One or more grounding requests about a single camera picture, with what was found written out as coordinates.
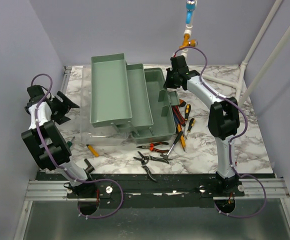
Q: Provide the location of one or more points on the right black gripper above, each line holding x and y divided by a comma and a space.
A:
167, 85

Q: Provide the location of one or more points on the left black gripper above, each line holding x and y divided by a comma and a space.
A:
61, 117

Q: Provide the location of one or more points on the green tool box clear lid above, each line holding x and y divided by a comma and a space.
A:
120, 100

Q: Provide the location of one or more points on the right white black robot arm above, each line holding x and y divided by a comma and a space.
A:
223, 120

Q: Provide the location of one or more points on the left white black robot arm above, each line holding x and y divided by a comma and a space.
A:
43, 139

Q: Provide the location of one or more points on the orange box cutter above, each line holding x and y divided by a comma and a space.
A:
182, 139

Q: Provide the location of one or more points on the orange long nose pliers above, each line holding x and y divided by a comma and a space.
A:
152, 147

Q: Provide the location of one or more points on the small black claw hammer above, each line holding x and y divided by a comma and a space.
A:
165, 156

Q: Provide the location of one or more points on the blue handle screwdriver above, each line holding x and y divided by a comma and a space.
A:
176, 119

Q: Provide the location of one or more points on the white pvc pipe frame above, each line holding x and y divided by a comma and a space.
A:
191, 6

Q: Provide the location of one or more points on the aluminium rail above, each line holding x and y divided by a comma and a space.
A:
46, 191

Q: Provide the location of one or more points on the black mounting rail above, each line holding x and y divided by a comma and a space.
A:
168, 191

